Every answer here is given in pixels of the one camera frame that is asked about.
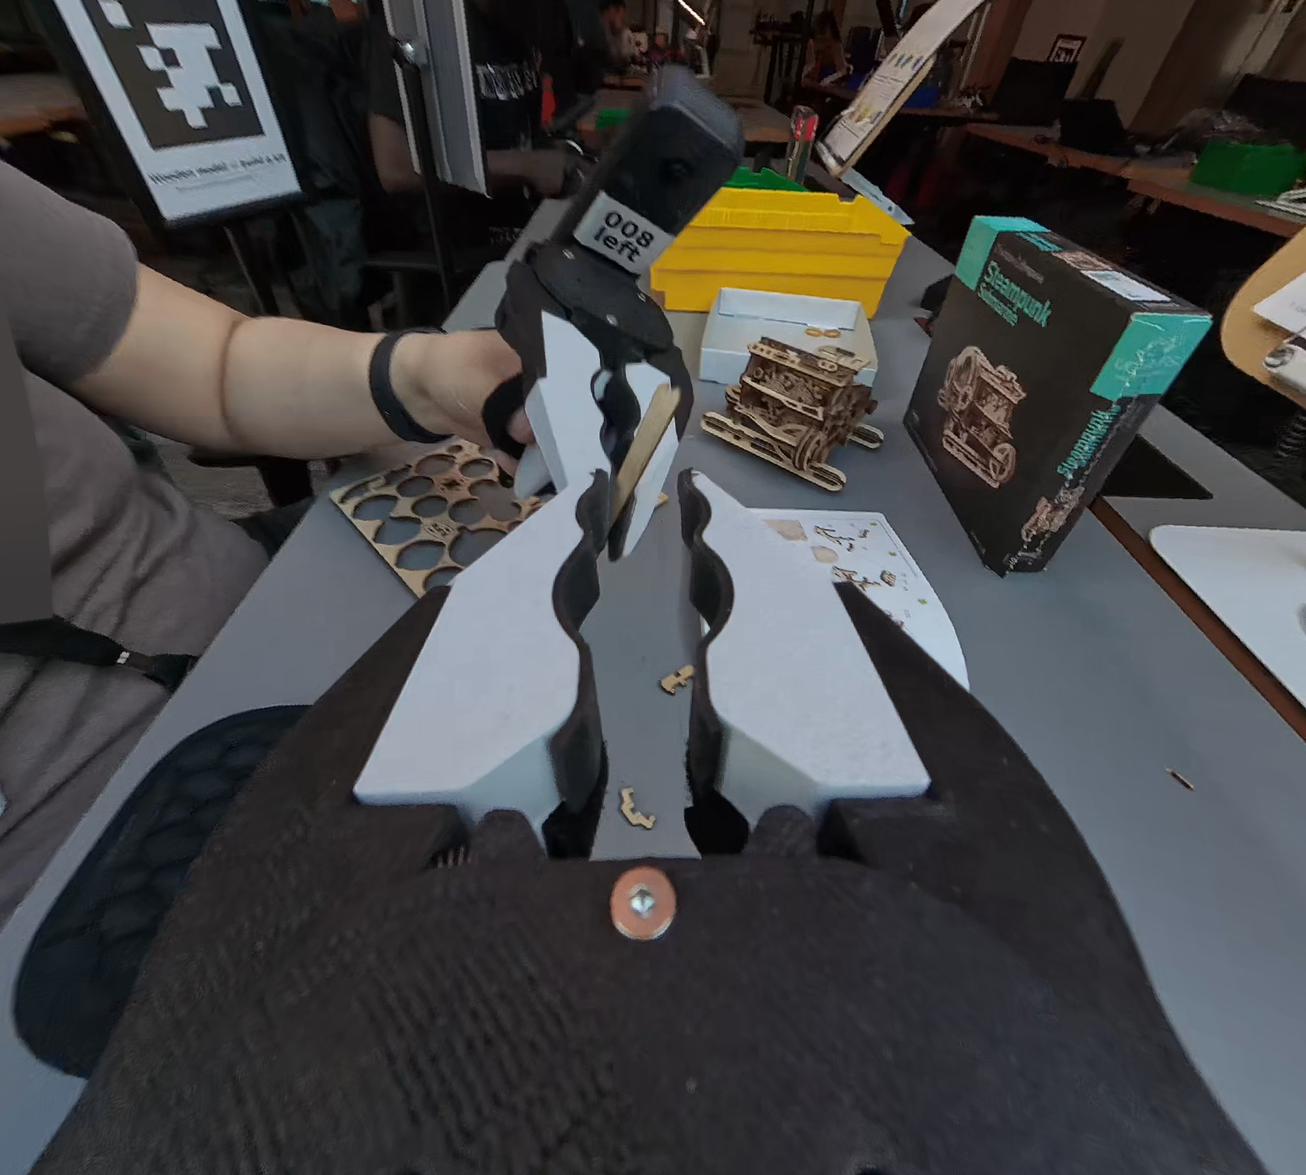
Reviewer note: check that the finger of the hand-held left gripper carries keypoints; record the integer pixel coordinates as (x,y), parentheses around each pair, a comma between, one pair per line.
(563,424)
(655,489)

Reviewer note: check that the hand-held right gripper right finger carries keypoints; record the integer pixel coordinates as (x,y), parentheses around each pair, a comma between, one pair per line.
(797,684)

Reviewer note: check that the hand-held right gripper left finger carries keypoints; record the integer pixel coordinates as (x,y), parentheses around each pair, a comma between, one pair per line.
(481,684)

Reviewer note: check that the wooden stick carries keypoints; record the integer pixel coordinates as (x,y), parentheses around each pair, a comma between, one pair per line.
(646,447)

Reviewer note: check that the small bracket-shaped wooden part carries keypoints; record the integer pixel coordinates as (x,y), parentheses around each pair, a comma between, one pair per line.
(634,811)

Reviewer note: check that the person's left forearm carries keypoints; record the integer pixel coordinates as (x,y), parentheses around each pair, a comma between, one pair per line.
(253,383)

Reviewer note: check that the small wooden model part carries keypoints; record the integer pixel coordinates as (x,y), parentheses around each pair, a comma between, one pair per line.
(676,682)

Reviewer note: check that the assembled wooden vehicle model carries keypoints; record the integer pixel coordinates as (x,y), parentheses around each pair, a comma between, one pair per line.
(794,390)

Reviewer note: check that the black teal model kit box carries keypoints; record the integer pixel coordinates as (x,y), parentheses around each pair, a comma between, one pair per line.
(1019,360)

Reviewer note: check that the person's left hand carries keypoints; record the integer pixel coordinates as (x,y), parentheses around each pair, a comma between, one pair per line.
(454,383)

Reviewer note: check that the green plastic bin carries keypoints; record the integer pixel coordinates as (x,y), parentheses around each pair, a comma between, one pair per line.
(763,179)

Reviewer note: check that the white instruction booklet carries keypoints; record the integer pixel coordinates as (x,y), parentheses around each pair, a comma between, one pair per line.
(895,627)

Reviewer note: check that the yellow plastic bin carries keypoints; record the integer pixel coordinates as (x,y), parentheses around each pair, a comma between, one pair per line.
(773,250)

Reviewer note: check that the punched wooden part sheet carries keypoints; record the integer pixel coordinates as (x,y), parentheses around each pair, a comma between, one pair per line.
(441,531)

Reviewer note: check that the white shallow cardboard box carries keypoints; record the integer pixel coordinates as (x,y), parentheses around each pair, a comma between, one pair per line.
(734,328)

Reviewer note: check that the black wristband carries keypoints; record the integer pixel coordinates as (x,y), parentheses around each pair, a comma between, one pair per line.
(380,390)

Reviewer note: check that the white framed panel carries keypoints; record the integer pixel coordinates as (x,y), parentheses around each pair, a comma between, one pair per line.
(434,43)

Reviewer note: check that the tilted white paper sign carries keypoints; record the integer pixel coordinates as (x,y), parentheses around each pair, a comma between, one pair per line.
(920,43)

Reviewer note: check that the black laptop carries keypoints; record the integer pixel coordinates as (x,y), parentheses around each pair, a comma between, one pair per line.
(1097,127)
(1038,91)

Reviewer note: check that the black honeycomb pad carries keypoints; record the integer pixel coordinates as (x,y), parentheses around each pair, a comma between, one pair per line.
(110,890)

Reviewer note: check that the white flat board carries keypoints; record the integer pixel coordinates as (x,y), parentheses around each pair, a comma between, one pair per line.
(1244,585)

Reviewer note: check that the round light wooden tabletop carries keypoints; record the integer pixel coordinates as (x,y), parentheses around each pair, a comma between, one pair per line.
(1241,328)

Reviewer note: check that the green plastic crate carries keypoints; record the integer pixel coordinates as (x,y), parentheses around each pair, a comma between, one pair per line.
(1251,165)

